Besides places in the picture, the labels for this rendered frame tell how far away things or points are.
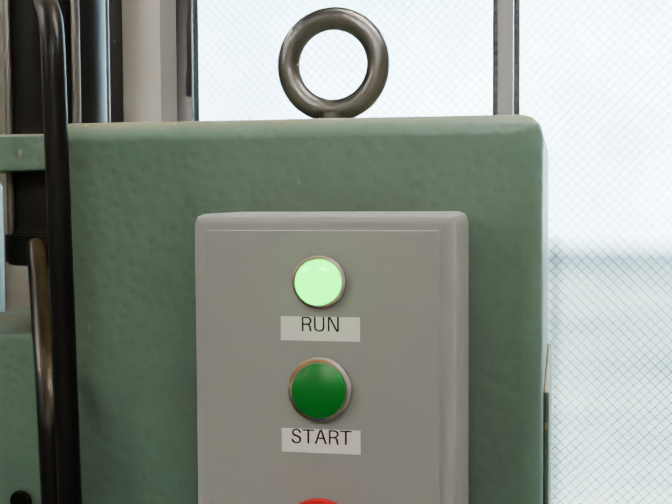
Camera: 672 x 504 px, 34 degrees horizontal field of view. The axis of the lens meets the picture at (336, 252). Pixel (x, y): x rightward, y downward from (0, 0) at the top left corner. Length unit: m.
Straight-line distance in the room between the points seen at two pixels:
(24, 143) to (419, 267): 0.26
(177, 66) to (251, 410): 1.77
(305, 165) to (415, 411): 0.12
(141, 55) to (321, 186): 1.67
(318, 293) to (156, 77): 1.72
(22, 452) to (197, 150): 0.19
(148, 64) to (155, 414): 1.65
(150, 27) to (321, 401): 1.75
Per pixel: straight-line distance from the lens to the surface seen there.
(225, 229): 0.41
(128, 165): 0.49
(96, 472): 0.51
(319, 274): 0.40
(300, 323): 0.41
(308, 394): 0.40
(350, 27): 0.58
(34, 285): 0.56
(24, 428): 0.57
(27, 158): 0.59
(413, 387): 0.40
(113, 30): 2.10
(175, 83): 2.15
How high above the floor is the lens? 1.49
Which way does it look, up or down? 3 degrees down
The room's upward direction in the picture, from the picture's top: straight up
